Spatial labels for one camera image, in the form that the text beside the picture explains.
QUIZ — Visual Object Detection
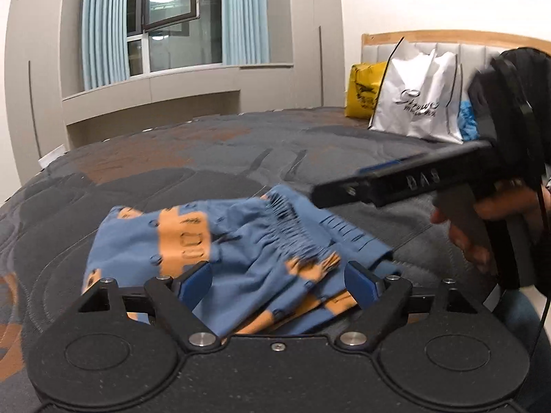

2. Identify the blue pants orange car print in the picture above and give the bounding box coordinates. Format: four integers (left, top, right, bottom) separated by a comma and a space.
82, 186, 399, 338

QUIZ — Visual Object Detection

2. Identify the person's right hand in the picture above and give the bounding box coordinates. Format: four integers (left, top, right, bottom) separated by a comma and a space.
430, 183, 550, 274

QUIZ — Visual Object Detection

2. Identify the blue plastic bag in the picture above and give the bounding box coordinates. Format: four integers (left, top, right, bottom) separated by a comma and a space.
458, 101, 479, 142

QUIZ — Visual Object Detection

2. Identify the wooden padded headboard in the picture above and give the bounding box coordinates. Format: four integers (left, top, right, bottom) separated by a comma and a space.
361, 30, 551, 100

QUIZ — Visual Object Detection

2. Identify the white paper shopping bag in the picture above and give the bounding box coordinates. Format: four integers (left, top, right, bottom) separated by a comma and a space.
370, 39, 462, 144

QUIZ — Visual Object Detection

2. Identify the yellow shopping bag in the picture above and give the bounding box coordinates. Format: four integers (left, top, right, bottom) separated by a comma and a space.
345, 62, 387, 119

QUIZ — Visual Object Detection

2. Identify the person's jeans leg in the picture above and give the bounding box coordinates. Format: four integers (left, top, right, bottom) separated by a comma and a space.
494, 291, 551, 412

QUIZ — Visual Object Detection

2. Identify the grey orange quilted mattress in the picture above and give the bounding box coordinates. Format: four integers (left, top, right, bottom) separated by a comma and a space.
0, 105, 509, 413

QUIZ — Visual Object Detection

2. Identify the beige built-in wardrobe unit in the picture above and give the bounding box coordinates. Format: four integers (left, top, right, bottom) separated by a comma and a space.
4, 0, 345, 182

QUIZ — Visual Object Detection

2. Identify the light blue right curtain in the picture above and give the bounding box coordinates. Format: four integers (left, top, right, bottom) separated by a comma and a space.
221, 0, 270, 65

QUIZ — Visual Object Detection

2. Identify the light blue curtain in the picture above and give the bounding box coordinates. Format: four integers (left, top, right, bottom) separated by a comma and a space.
81, 0, 130, 91
221, 0, 270, 65

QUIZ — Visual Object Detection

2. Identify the window with open pane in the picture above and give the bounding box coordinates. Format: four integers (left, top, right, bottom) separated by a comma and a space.
127, 0, 222, 76

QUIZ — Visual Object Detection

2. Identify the light blue left curtain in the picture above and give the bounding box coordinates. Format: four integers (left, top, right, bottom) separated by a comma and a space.
81, 0, 130, 91

